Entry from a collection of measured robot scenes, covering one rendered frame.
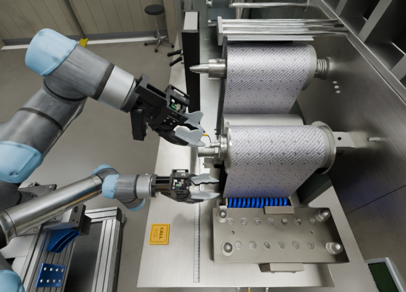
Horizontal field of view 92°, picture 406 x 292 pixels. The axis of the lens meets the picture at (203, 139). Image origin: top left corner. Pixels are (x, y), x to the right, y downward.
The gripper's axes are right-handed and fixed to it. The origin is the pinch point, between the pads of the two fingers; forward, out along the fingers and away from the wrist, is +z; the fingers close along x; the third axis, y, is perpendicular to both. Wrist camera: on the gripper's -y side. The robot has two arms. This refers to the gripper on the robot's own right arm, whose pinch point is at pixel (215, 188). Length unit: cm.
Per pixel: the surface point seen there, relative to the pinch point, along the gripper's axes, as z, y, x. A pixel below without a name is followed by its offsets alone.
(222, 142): 1.2, 19.5, 4.9
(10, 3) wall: -288, -52, 309
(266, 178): 14.5, 9.3, -0.6
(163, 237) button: -18.6, -16.7, -11.7
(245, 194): 10.6, -4.1, -0.7
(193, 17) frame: -7, 35, 42
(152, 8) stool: -78, -55, 300
